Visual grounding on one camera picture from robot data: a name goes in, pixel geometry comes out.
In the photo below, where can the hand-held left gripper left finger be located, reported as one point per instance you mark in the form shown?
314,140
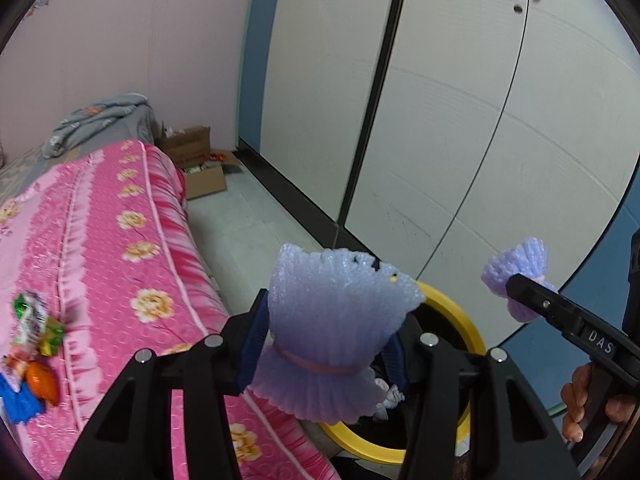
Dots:
250,350

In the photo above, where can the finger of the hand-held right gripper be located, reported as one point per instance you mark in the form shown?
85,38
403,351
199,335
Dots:
545,305

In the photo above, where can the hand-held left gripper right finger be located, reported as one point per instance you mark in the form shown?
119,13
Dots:
396,362

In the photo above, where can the small purple foam fruit net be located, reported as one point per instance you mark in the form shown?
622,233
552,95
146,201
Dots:
520,260

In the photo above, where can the yellow rim black trash bin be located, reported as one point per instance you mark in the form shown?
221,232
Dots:
465,330

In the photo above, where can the large purple foam fruit net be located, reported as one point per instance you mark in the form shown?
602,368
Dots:
325,320

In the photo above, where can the orange peel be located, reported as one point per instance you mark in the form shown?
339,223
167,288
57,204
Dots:
42,385

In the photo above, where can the person's right hand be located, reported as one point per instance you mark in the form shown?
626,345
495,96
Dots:
575,395

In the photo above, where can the large white crumpled tissue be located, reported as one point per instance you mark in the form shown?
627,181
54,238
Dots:
390,400

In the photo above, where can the person's dark clothing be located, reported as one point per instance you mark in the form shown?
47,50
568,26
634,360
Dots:
634,285

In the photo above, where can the pink floral blanket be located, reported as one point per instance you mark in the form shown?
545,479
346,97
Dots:
125,260

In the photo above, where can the open cardboard box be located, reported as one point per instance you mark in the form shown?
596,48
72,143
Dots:
205,185

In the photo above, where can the yellow green candy wrapper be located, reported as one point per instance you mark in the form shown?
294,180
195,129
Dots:
52,337

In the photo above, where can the closed-flap cardboard box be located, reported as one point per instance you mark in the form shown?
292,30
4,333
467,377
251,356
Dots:
187,145

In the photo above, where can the white wardrobe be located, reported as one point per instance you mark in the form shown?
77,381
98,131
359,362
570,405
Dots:
450,110

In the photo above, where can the white green snack wrapper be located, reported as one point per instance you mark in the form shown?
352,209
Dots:
30,317

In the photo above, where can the red white snack wrapper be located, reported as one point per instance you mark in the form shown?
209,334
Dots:
12,370

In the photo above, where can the grey floral blanket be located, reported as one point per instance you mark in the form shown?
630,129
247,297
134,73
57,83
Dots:
100,115

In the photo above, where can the grey patterned bed sheet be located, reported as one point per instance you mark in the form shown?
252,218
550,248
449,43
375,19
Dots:
15,170

